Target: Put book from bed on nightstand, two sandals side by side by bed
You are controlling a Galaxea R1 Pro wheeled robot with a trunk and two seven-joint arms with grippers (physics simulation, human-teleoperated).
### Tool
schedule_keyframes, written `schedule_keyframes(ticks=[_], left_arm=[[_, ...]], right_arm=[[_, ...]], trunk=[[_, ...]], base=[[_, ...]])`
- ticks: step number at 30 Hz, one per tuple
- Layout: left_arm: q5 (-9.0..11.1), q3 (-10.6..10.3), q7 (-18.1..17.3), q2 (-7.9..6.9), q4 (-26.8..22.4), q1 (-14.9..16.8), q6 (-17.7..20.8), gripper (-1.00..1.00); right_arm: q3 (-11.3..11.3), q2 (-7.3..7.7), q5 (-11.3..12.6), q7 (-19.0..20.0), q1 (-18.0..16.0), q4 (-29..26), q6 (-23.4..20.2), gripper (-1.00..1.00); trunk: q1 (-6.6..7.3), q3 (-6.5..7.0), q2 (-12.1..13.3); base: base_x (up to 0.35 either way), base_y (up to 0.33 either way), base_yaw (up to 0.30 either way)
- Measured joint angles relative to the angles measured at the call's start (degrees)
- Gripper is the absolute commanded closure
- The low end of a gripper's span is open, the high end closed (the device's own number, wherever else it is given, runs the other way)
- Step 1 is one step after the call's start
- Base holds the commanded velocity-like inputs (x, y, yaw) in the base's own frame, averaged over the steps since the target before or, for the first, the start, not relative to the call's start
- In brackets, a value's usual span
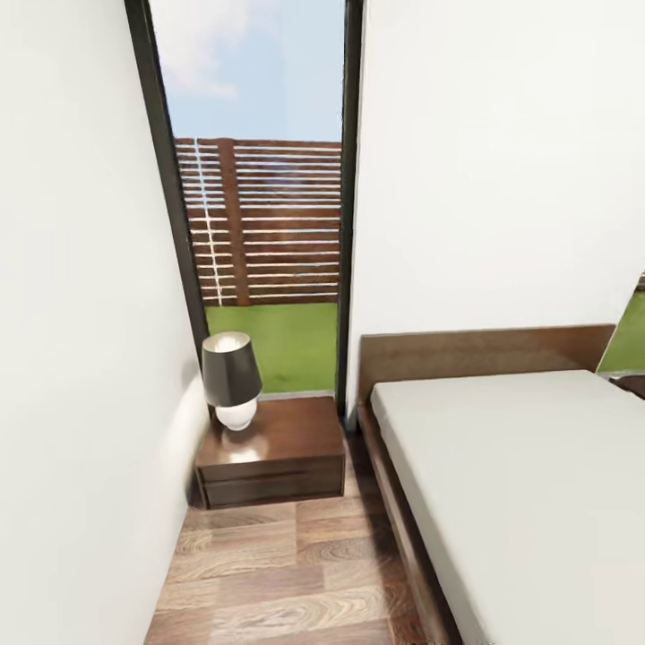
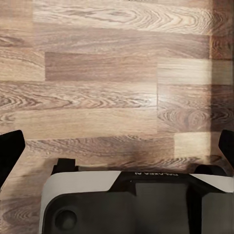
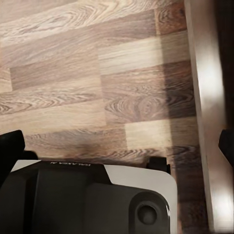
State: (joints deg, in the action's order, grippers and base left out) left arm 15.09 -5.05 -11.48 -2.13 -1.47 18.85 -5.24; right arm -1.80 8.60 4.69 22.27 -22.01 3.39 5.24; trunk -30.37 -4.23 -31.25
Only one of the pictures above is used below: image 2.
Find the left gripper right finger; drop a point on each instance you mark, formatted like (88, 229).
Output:
(226, 145)

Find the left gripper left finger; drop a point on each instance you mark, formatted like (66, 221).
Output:
(12, 145)

